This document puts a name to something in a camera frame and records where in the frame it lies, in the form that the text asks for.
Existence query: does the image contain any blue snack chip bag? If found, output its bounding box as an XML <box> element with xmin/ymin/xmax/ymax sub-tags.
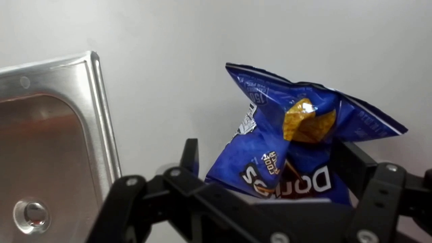
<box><xmin>205</xmin><ymin>62</ymin><xmax>409</xmax><ymax>206</ymax></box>

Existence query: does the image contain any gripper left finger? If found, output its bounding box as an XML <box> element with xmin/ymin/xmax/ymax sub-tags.
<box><xmin>85</xmin><ymin>138</ymin><xmax>291</xmax><ymax>243</ymax></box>

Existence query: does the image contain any stainless steel sink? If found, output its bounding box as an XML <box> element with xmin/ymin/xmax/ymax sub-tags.
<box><xmin>0</xmin><ymin>51</ymin><xmax>123</xmax><ymax>243</ymax></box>

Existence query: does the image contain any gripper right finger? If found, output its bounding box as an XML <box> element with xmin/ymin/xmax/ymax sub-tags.
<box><xmin>332</xmin><ymin>140</ymin><xmax>432</xmax><ymax>243</ymax></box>

